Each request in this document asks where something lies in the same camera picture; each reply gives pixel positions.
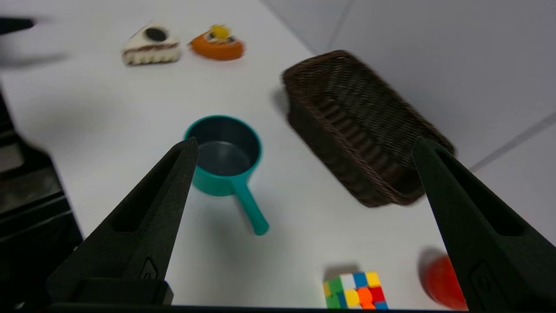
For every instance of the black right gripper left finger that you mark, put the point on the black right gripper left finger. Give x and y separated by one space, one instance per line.
130 243

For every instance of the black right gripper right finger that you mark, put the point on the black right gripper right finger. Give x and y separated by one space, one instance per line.
486 243

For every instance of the teal toy saucepan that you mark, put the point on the teal toy saucepan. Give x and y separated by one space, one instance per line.
249 208

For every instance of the brown wicker basket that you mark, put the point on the brown wicker basket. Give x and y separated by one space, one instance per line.
347 130

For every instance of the red apple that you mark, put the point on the red apple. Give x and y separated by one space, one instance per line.
441 282

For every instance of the colourful puzzle cube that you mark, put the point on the colourful puzzle cube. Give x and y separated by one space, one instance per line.
356 291

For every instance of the white cake slice chocolate disc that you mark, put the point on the white cake slice chocolate disc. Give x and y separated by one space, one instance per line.
150 50

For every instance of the orange cake slice fruit topping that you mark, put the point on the orange cake slice fruit topping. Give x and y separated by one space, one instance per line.
217 48

